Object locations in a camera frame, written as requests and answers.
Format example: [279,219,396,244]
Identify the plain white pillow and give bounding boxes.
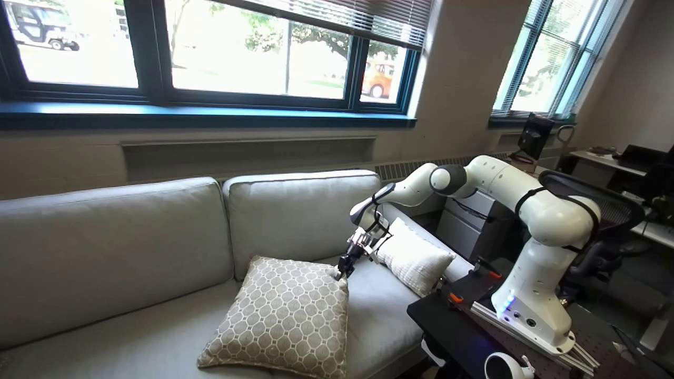
[368,216,456,299]

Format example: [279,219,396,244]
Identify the grey fabric couch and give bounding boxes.
[0,168,475,379]

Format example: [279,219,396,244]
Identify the small brown basket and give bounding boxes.
[507,146,534,166]

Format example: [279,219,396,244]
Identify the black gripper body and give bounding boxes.
[342,234,374,265]

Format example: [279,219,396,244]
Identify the orange vehicle outside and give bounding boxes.
[359,59,396,100]

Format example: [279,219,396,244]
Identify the black monitor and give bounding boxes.
[516,113,555,160]

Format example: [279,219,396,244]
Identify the dark parked car outside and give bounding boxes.
[5,2,81,54]

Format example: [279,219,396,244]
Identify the white VR controller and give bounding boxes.
[481,350,537,379]

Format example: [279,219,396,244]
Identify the grey couch back cushion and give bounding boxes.
[0,175,236,351]
[220,168,385,281]

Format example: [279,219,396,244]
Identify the grey window blinds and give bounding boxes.
[238,0,433,47]

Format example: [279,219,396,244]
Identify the beige lattice patterned pillow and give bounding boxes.
[196,255,351,379]

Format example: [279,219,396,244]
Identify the narrow blue framed window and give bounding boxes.
[488,0,633,127]

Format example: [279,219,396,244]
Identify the metal robot mounting plate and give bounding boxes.
[468,299,603,374]

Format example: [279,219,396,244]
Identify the grey drawer cabinet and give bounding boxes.
[435,186,532,263]

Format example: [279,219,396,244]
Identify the wide blue framed window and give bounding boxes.
[0,0,430,132]

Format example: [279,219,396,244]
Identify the black robot table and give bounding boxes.
[407,258,612,379]

